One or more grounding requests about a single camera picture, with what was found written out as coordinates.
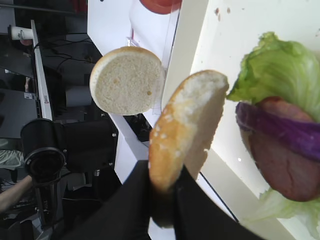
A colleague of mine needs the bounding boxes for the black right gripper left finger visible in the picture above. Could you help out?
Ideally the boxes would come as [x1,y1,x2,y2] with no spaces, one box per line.
[63,160,150,240]

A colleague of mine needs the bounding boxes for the pink ham slice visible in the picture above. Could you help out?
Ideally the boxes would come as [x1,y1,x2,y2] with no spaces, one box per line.
[240,96,320,202]

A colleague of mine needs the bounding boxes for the lettuce leaf on bun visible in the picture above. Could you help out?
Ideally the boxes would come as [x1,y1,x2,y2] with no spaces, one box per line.
[227,31,320,122]

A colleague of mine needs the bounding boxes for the purple cabbage strip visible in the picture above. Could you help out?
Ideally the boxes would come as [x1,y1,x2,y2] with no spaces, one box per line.
[235,102,320,162]

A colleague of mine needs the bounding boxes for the white-faced bun half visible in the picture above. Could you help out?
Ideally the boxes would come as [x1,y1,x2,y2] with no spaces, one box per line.
[89,46,165,116]

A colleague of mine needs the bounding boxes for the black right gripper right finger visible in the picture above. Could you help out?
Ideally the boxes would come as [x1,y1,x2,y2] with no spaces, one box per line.
[173,166,261,240]

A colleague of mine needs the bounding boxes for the cream metal tray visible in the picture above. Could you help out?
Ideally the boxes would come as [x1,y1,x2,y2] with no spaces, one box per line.
[162,0,320,240]

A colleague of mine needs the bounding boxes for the red tomato slices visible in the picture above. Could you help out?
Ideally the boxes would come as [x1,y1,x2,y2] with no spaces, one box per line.
[140,0,182,15]

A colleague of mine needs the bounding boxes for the white paper cup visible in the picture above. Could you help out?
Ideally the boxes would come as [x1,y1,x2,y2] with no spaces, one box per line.
[7,24,34,41]

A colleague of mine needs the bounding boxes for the lower lettuce leaf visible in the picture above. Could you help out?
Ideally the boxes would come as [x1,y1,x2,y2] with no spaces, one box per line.
[243,188,320,240]

